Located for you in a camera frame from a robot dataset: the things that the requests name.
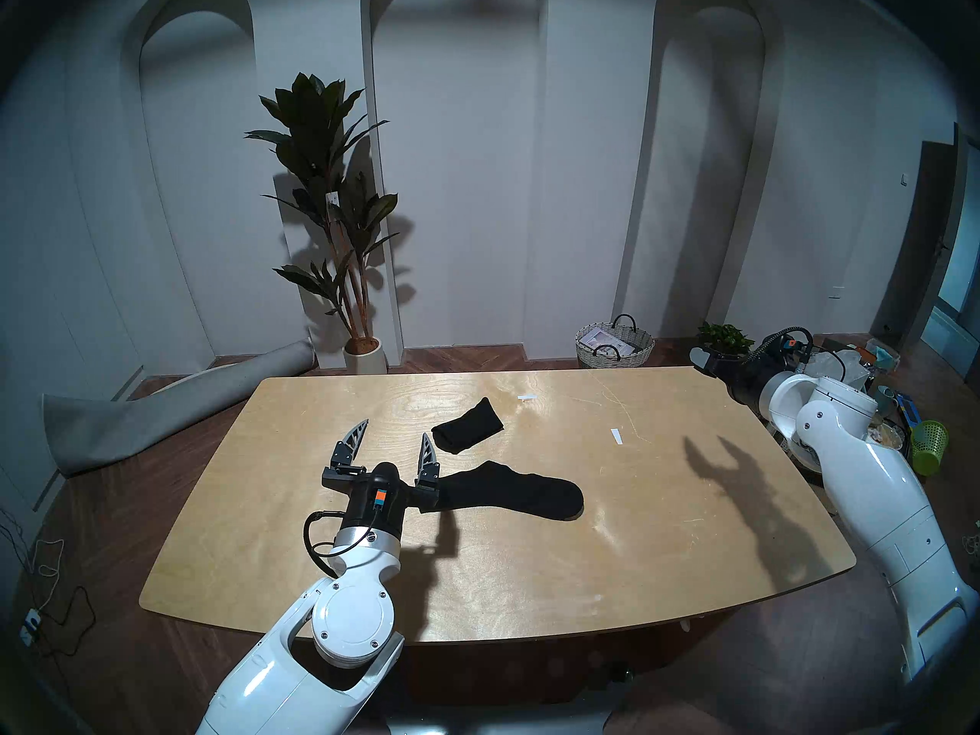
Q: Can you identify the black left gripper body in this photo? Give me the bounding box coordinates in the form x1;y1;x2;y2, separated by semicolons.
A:
321;461;442;541

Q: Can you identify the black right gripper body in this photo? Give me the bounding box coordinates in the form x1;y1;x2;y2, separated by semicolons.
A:
719;335;813;408

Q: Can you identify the black ankle sock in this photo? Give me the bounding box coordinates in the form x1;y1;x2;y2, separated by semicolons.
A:
430;396;505;456
436;459;585;522

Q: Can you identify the small bushy potted plant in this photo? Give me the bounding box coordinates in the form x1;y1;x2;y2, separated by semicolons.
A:
696;321;756;359

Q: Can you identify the white round plant pot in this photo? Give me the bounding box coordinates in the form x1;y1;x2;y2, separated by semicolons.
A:
342;336;389;375

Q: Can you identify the magazine in basket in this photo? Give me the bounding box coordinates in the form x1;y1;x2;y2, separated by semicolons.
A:
580;328;641;357

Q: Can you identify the crumpled white plastic bag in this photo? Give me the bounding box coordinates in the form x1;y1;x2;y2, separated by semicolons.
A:
810;348;871;394

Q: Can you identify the green plastic mesh basket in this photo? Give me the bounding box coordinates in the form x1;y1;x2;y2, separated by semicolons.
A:
909;420;950;478

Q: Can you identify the rolled grey carpet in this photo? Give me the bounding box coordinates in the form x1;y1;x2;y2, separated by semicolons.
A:
42;338;317;479

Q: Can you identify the dark wooden door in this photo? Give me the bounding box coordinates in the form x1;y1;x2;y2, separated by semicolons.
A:
871;124;970;352

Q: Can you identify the pale glass door panel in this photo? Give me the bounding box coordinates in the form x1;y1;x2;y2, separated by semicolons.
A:
921;140;980;381

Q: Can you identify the tall green leafy plant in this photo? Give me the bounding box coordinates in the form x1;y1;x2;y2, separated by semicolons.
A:
244;72;400;344

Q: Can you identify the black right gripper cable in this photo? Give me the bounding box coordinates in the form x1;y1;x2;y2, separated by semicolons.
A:
753;325;848;383

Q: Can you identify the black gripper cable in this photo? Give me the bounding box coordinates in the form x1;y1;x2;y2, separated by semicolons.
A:
753;325;848;383
303;509;358;579

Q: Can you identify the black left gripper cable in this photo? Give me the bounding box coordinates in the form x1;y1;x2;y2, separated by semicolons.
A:
303;509;358;579

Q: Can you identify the woven basket with handles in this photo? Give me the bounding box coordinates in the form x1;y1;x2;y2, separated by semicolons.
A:
574;313;657;370

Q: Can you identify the black floor cable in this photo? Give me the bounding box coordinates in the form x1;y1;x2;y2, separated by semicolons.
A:
0;504;97;659

